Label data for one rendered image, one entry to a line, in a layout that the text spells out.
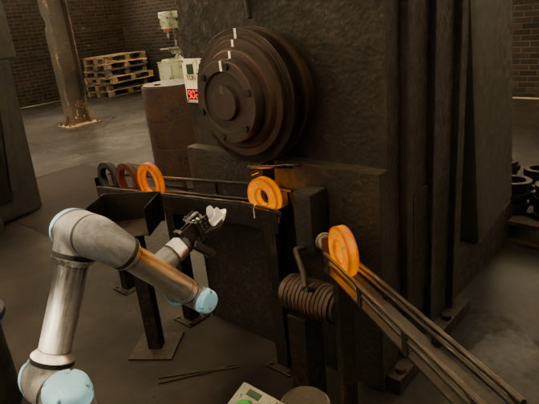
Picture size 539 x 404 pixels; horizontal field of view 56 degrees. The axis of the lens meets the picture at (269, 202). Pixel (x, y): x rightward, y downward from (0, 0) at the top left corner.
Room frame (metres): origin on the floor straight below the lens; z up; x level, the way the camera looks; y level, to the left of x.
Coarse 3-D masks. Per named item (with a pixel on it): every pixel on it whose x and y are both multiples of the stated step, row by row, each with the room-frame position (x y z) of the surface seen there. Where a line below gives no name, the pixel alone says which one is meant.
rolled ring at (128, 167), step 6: (126, 162) 2.42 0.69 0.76; (120, 168) 2.43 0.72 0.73; (126, 168) 2.39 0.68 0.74; (132, 168) 2.38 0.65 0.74; (120, 174) 2.45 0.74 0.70; (132, 174) 2.36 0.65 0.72; (120, 180) 2.45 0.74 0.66; (132, 180) 2.37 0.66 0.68; (120, 186) 2.45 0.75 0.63; (126, 186) 2.45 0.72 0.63; (138, 186) 2.35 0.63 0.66
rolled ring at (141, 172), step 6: (138, 168) 2.33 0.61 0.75; (144, 168) 2.29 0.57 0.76; (150, 168) 2.26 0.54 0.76; (156, 168) 2.26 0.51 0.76; (138, 174) 2.34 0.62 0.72; (144, 174) 2.34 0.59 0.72; (156, 174) 2.24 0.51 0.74; (138, 180) 2.35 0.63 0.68; (144, 180) 2.35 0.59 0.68; (156, 180) 2.23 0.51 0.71; (162, 180) 2.24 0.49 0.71; (144, 186) 2.33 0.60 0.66; (156, 186) 2.24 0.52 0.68; (162, 186) 2.24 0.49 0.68
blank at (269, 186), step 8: (264, 176) 1.80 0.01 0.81; (256, 184) 1.80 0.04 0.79; (264, 184) 1.77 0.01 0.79; (272, 184) 1.75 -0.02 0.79; (248, 192) 1.83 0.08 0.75; (256, 192) 1.80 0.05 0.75; (272, 192) 1.74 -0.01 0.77; (280, 192) 1.75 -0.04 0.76; (256, 200) 1.80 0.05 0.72; (272, 200) 1.74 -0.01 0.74; (280, 200) 1.74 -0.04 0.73
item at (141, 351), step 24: (144, 192) 2.05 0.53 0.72; (120, 216) 2.07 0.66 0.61; (144, 216) 2.05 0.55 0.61; (144, 240) 1.98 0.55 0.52; (144, 288) 1.93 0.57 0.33; (144, 312) 1.93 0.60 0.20; (144, 336) 2.04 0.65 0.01; (168, 336) 2.02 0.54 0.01; (144, 360) 1.86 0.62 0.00; (168, 360) 1.85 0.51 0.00
